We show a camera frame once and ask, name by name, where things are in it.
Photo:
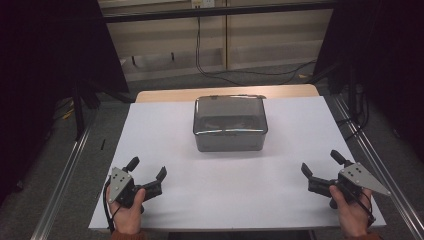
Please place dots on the white wall socket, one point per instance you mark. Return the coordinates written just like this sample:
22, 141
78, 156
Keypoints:
203, 3

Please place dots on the person's left hand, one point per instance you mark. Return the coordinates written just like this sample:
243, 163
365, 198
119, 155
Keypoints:
128, 218

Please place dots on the black metal stand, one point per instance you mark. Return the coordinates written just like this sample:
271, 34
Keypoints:
79, 110

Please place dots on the aluminium rail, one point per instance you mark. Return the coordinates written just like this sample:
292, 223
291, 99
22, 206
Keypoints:
380, 156
63, 180

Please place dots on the black curtain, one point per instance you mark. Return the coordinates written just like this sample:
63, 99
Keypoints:
43, 66
383, 50

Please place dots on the white table sheet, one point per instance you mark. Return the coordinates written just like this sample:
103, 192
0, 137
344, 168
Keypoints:
216, 186

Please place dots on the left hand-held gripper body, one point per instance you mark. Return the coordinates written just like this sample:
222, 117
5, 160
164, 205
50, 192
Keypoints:
120, 185

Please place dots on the transparent grey storage box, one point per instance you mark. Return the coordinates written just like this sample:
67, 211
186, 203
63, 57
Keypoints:
230, 123

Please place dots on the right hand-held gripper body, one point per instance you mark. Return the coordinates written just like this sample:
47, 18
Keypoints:
358, 176

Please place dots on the small black peg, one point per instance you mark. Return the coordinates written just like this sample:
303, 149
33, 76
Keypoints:
133, 60
172, 56

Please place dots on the black metal crossbar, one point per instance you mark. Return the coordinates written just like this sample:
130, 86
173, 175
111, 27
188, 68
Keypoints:
216, 11

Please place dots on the person's right hand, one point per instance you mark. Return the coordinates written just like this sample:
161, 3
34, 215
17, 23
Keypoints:
353, 216

